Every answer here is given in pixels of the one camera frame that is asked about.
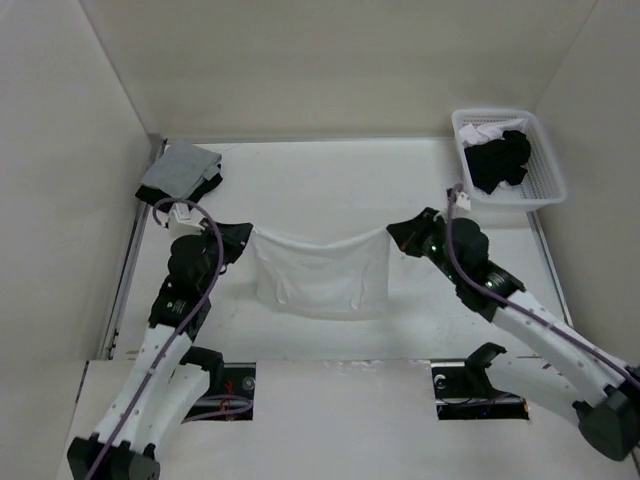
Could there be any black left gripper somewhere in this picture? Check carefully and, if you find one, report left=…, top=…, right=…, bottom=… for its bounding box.
left=196, top=218, right=253, bottom=293

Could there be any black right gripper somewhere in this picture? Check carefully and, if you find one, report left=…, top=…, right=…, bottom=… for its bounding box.
left=387, top=207, right=464, bottom=284

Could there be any white tank top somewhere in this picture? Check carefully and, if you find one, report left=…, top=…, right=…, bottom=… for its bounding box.
left=250, top=227, right=390, bottom=320

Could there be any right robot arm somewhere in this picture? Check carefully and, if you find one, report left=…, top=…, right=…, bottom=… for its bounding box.
left=386, top=208, right=639, bottom=461

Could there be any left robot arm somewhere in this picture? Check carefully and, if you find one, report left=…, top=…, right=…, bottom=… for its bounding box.
left=67, top=223, right=253, bottom=479

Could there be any black tank top in basket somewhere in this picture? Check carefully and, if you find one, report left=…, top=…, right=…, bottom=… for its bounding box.
left=464, top=131, right=531, bottom=195

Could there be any white plastic laundry basket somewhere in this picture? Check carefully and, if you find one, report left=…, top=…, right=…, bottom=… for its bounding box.
left=451, top=108, right=567, bottom=212

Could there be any white garment in basket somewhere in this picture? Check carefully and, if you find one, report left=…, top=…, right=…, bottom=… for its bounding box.
left=458, top=118, right=527, bottom=147

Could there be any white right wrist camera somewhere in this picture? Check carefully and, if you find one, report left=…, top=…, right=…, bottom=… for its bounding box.
left=446, top=183, right=471, bottom=219

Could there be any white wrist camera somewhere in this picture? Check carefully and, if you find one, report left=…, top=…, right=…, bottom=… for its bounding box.
left=446, top=183, right=471, bottom=219
left=166, top=202, right=203, bottom=238

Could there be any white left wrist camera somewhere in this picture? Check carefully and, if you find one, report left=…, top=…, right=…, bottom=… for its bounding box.
left=166, top=202, right=203, bottom=238

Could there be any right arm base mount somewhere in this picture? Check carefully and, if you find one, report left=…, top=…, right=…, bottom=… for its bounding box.
left=431, top=361, right=530, bottom=421

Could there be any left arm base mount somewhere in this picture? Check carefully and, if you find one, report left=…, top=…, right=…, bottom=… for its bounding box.
left=185, top=363, right=257, bottom=421

